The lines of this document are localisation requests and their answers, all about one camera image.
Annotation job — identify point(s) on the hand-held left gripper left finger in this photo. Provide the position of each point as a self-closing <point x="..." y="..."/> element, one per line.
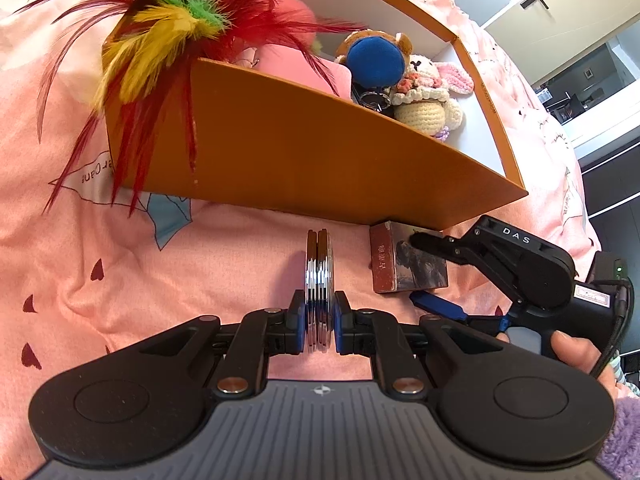
<point x="298" y="320"/>

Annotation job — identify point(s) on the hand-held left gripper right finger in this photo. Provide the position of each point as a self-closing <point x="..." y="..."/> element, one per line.
<point x="339" y="322"/>

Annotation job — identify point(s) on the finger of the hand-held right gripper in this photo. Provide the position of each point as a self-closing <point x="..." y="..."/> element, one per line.
<point x="435" y="245"/>
<point x="440" y="305"/>

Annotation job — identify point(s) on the dark patterned card box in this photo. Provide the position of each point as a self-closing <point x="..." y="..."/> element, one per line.
<point x="400" y="265"/>

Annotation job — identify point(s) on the round chrome mirror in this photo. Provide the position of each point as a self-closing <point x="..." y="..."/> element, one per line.
<point x="319" y="280"/>

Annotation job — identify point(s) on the orange cardboard box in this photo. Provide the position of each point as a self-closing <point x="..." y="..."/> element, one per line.
<point x="300" y="150"/>

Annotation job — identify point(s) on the red feather toy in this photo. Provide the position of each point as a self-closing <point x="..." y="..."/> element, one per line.
<point x="165" y="15"/>

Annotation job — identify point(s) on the person's right hand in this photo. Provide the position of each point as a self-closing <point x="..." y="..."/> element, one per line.
<point x="575" y="350"/>

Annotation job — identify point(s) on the dark wardrobe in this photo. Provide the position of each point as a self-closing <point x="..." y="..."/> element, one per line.
<point x="615" y="195"/>

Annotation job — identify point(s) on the crochet bunny with bouquet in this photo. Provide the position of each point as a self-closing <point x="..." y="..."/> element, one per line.
<point x="425" y="115"/>

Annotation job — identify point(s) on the pink fluffy plush ball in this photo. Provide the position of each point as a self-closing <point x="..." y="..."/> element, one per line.
<point x="285" y="67"/>

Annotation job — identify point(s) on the pink printed blanket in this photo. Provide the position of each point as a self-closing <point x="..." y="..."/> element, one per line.
<point x="75" y="240"/>

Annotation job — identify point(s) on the white door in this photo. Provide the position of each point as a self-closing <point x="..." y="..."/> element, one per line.
<point x="575" y="5"/>

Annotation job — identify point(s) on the white door frame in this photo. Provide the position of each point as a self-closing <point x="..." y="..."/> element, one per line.
<point x="605" y="132"/>

